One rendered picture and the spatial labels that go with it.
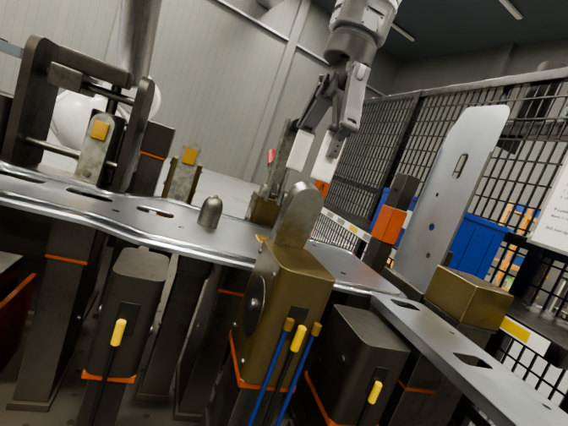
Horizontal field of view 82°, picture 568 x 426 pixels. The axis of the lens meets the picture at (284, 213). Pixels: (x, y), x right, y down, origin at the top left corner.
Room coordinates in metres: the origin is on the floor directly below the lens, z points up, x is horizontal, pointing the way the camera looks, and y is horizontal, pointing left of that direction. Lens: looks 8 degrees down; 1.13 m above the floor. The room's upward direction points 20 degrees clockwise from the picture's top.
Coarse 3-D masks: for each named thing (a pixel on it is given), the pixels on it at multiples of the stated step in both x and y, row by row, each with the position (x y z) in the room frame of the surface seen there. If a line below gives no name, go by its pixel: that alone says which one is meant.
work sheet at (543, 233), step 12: (564, 168) 0.73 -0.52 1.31; (564, 180) 0.72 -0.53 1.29; (552, 192) 0.73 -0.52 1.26; (564, 192) 0.71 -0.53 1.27; (552, 204) 0.72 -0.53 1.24; (564, 204) 0.70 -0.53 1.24; (540, 216) 0.73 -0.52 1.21; (552, 216) 0.71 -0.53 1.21; (564, 216) 0.69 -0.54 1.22; (540, 228) 0.72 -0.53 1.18; (552, 228) 0.70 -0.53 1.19; (564, 228) 0.68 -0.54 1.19; (528, 240) 0.73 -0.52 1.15; (540, 240) 0.71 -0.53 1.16; (552, 240) 0.69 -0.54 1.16; (564, 240) 0.67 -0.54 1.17; (564, 252) 0.66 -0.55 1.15
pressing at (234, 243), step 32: (0, 160) 0.44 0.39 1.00; (0, 192) 0.34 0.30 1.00; (32, 192) 0.37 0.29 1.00; (64, 192) 0.41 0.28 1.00; (96, 192) 0.46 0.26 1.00; (96, 224) 0.36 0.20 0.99; (128, 224) 0.38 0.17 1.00; (160, 224) 0.42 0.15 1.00; (192, 224) 0.47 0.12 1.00; (224, 224) 0.54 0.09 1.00; (256, 224) 0.61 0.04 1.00; (192, 256) 0.38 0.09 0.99; (224, 256) 0.40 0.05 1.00; (256, 256) 0.43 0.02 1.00; (320, 256) 0.56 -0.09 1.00; (352, 256) 0.65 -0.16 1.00; (352, 288) 0.46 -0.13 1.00; (384, 288) 0.50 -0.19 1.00
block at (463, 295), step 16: (448, 272) 0.51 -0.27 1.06; (464, 272) 0.54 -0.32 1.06; (432, 288) 0.52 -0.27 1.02; (448, 288) 0.50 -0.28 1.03; (464, 288) 0.47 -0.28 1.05; (480, 288) 0.46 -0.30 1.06; (496, 288) 0.50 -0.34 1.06; (432, 304) 0.51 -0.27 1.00; (448, 304) 0.48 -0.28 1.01; (464, 304) 0.46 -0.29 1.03; (480, 304) 0.46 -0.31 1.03; (496, 304) 0.47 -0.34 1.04; (448, 320) 0.48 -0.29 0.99; (464, 320) 0.46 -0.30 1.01; (480, 320) 0.47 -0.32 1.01; (496, 320) 0.48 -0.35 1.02; (480, 336) 0.48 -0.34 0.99; (448, 384) 0.47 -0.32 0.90; (432, 400) 0.47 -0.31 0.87; (448, 400) 0.48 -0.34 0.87; (432, 416) 0.47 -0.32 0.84; (448, 416) 0.48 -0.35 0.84
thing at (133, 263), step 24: (120, 264) 0.29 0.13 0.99; (144, 264) 0.31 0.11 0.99; (168, 264) 0.33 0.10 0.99; (120, 288) 0.28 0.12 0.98; (144, 288) 0.28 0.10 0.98; (120, 312) 0.28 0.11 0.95; (144, 312) 0.29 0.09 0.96; (96, 336) 0.28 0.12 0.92; (120, 336) 0.27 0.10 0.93; (144, 336) 0.29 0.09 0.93; (96, 360) 0.28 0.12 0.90; (120, 360) 0.28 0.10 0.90; (96, 384) 0.29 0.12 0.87; (120, 384) 0.29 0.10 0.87; (96, 408) 0.28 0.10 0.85
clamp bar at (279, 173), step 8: (288, 120) 0.68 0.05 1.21; (296, 120) 0.66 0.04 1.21; (288, 128) 0.68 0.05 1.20; (296, 128) 0.65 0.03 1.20; (288, 136) 0.69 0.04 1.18; (280, 144) 0.67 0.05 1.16; (288, 144) 0.69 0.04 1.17; (280, 152) 0.67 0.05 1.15; (288, 152) 0.68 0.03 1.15; (280, 160) 0.68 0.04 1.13; (272, 168) 0.67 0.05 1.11; (280, 168) 0.68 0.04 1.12; (288, 168) 0.67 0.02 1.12; (272, 176) 0.66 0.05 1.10; (280, 176) 0.68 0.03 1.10; (288, 176) 0.67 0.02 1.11; (280, 184) 0.68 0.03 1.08; (280, 192) 0.67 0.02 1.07; (264, 200) 0.65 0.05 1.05; (280, 200) 0.66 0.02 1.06
